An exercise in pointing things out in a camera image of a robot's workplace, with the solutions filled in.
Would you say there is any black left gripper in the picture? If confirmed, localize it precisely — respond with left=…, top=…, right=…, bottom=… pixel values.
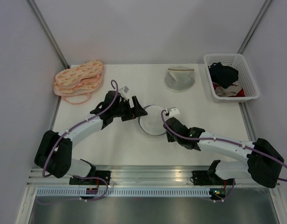
left=112, top=96, right=147, bottom=122

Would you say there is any blue-zipper white mesh laundry bag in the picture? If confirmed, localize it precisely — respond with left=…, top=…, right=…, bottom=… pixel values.
left=138, top=105, right=165, bottom=139

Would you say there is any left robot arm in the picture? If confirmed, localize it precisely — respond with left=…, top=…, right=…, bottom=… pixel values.
left=34, top=91, right=148, bottom=185

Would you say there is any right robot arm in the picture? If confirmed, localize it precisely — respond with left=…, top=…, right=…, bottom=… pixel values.
left=163, top=117, right=284, bottom=189

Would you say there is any beige-trim mesh laundry bag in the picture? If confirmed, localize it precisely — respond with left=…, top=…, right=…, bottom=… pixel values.
left=164, top=66, right=195, bottom=92

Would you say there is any pink patterned laundry bag stack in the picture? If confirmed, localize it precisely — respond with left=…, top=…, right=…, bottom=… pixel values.
left=53, top=60, right=104, bottom=105

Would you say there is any beige bra in basket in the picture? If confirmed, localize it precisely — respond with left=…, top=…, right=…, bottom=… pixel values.
left=215, top=85, right=242, bottom=97

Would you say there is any black garment in basket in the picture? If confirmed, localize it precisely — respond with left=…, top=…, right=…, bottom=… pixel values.
left=208, top=62, right=239, bottom=88

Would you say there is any white plastic basket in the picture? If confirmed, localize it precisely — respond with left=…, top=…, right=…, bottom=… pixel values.
left=204, top=53, right=260, bottom=103

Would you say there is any red garment in basket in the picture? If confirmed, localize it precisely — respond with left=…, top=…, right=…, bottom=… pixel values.
left=212, top=83, right=245, bottom=97

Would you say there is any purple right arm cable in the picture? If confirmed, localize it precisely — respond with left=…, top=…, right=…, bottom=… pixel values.
left=161, top=109, right=287, bottom=203

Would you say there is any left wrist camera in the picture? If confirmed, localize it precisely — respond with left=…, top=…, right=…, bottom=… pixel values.
left=118, top=86, right=130, bottom=101

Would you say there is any aluminium rail table edge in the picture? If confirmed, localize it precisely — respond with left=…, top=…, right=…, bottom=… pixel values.
left=27, top=165, right=208, bottom=188

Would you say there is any white slotted cable duct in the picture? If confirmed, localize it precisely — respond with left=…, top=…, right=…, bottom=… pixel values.
left=36, top=187, right=211, bottom=197

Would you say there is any left aluminium corner post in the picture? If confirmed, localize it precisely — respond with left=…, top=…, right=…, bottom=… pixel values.
left=26, top=0, right=70, bottom=69

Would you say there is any aluminium corner post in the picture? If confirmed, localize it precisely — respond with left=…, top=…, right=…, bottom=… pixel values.
left=237, top=0, right=273, bottom=54
left=26, top=0, right=70, bottom=69

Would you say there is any right aluminium corner post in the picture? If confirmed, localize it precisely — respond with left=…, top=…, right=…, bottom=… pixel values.
left=237, top=0, right=273, bottom=54

